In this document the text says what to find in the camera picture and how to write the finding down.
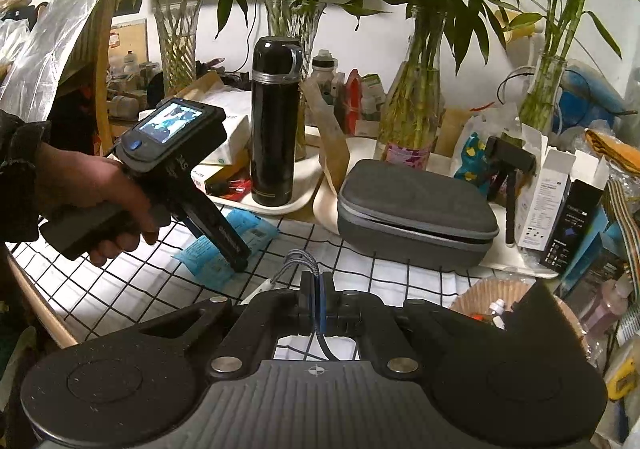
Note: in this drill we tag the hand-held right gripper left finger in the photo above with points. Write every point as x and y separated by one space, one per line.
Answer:
312 301

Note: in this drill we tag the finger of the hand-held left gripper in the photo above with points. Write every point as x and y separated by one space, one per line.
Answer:
220 239

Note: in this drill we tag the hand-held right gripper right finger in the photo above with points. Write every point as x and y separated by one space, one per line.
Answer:
326 301

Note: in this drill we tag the blue face mask packet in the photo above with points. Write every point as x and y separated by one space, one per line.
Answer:
250 229
205 259

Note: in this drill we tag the person's left hand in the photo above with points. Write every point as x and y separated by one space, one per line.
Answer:
80 179

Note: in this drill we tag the white plastic bag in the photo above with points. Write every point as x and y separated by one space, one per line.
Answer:
220 99

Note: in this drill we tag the glass vase with bamboo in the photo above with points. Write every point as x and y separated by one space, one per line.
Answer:
295 19
410 119
542 94
175 54

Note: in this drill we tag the black thermos bottle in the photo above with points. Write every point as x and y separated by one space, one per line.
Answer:
272 139

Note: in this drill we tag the grey zip case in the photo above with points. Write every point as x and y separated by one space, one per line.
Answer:
415 209

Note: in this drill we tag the brown paper bag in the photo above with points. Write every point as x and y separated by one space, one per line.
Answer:
332 154

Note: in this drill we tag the silver foil bag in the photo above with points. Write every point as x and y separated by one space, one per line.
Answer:
55 39

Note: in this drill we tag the clear bottle white cap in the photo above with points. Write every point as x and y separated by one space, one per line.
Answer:
325 79

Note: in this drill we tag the red packet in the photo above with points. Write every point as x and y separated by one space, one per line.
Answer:
352 99

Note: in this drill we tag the white printed gift bag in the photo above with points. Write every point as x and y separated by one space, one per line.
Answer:
472 159

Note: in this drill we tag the black sponge block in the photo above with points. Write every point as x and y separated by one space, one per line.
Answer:
540 314

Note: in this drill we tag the small black tripod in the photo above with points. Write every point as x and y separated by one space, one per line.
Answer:
510 179

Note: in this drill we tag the white carton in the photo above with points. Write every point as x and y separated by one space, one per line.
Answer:
542 199

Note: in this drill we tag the black carton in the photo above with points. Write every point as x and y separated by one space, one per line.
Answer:
570 229

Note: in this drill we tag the blue carton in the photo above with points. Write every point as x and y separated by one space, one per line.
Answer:
595 251

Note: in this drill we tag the pink liquid bottle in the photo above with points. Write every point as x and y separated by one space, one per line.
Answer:
602 304

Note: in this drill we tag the yellow tape measure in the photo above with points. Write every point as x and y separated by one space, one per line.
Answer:
620 379

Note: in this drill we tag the blue bag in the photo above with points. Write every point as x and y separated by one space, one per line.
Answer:
585 99

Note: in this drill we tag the orange cloth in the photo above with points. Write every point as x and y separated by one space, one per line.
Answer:
615 144

